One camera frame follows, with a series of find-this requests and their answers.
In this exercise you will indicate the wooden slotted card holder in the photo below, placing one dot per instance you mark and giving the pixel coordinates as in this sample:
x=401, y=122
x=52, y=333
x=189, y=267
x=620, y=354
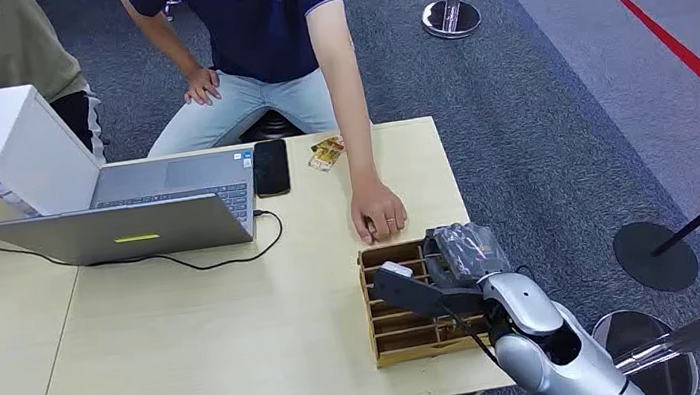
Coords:
x=400, y=333

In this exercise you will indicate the grey laptop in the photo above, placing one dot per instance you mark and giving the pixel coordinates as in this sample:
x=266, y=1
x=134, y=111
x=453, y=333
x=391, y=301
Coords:
x=127, y=233

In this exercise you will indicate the black smartphone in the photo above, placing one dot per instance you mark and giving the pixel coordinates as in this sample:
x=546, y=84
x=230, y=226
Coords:
x=270, y=168

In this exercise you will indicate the person's left hand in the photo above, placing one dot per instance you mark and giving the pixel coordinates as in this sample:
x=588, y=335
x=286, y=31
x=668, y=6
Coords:
x=378, y=209

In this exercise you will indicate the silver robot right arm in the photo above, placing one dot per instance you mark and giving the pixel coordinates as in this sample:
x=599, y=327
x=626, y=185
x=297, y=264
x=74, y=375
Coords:
x=556, y=357

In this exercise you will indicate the person's right hand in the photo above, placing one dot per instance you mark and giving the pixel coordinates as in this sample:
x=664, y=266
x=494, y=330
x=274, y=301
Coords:
x=203, y=87

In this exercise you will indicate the black stanchion with round base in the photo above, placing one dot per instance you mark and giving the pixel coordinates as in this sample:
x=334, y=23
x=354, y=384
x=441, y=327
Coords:
x=654, y=255

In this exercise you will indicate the person's hand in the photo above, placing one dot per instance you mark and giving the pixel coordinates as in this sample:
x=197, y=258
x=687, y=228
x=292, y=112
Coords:
x=203, y=87
x=378, y=209

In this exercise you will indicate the seated person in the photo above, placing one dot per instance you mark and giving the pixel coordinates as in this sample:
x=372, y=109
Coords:
x=256, y=27

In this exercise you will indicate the person beside white box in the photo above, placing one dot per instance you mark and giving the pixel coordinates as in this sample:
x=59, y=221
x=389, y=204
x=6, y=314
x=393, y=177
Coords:
x=17, y=43

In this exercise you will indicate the colourful printed card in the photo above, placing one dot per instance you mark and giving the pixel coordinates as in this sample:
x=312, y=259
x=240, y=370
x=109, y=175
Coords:
x=326, y=154

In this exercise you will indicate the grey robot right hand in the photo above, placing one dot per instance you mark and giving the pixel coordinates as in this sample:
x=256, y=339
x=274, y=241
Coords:
x=467, y=252

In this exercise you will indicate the black stool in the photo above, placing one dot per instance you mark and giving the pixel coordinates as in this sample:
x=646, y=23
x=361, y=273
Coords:
x=271, y=127

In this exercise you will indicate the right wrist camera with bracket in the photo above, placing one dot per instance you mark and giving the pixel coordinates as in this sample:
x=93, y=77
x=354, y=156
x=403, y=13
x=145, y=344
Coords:
x=405, y=294

